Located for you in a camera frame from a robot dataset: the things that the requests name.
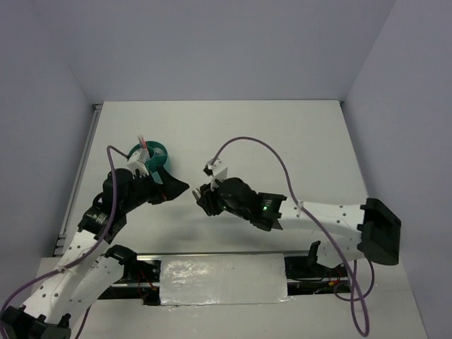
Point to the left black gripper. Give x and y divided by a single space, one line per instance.
172 186

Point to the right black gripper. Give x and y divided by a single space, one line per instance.
207 200

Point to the pink pen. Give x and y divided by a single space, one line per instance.
145 143

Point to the pink white mini stapler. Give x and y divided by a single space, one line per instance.
196 194

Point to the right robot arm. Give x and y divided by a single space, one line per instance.
369 230

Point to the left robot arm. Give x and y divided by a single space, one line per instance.
92 262

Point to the teal round divided container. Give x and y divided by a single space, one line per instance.
158 156

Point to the silver foil base cover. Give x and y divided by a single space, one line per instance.
223 279

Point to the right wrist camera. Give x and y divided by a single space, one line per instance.
217 171

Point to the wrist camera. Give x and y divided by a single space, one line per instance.
217 171
136 162

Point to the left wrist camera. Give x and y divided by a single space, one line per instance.
136 162

